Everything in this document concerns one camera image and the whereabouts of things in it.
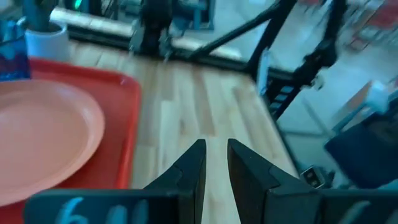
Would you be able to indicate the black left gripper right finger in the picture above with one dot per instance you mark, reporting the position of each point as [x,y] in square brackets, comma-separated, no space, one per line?
[255,186]

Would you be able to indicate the dark blue chair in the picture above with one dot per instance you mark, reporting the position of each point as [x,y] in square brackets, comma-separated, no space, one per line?
[367,149]

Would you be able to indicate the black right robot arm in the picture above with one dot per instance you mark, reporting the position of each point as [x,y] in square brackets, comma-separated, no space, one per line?
[155,28]

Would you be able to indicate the silver metal bracket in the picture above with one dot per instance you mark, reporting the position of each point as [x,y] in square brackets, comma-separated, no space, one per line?
[311,178]

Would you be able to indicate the green leafy plant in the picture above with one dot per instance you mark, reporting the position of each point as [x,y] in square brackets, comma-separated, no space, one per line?
[38,15]

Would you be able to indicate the red plastic tray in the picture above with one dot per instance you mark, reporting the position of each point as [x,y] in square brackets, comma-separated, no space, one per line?
[121,124]

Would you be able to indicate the black aluminium table frame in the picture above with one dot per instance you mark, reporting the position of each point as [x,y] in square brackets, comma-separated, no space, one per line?
[270,34]

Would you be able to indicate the grey metal table frame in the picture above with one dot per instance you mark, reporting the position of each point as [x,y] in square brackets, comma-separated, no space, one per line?
[199,15]

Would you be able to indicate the white paper cup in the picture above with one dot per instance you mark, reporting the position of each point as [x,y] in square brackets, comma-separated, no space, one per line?
[377,96]

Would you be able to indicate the red chair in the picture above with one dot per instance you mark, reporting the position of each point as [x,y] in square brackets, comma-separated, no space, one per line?
[382,18]

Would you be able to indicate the pink round plate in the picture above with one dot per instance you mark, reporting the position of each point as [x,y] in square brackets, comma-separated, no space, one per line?
[43,137]

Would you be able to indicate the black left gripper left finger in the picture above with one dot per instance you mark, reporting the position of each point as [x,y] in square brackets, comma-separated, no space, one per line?
[192,174]

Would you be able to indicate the white plant pot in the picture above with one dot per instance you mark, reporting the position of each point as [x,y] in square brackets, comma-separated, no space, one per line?
[46,45]

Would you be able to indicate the purple translucent cup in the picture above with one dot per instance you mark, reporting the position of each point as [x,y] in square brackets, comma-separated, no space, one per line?
[12,59]

